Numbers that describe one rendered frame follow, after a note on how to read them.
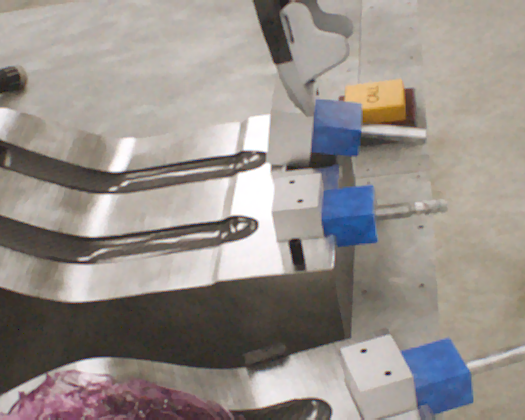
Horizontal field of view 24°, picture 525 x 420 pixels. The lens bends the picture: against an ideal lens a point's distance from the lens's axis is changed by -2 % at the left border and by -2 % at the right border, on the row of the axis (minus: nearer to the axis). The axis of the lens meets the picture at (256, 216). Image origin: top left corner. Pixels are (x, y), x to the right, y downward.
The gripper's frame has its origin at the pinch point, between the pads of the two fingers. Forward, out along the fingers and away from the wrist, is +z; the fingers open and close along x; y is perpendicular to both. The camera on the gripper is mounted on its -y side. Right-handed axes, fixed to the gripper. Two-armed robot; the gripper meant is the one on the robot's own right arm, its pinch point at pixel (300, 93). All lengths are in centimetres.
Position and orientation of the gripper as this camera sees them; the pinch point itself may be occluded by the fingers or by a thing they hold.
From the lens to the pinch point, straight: 103.4
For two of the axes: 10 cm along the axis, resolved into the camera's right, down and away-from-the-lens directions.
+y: 9.5, -2.3, -2.3
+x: 1.2, -4.1, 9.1
